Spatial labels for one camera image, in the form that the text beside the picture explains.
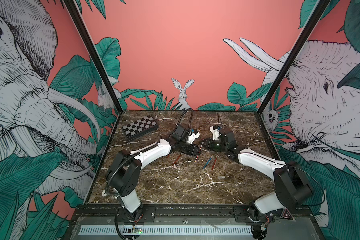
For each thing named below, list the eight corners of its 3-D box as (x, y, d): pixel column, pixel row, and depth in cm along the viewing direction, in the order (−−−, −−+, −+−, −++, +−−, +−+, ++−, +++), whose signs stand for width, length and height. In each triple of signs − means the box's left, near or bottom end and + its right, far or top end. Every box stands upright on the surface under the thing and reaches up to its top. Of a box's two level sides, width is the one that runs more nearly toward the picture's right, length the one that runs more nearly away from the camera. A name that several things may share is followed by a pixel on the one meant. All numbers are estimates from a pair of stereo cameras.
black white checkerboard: (127, 142, 103) (125, 139, 100) (122, 130, 110) (120, 127, 107) (158, 128, 112) (158, 124, 109) (152, 118, 119) (151, 114, 115)
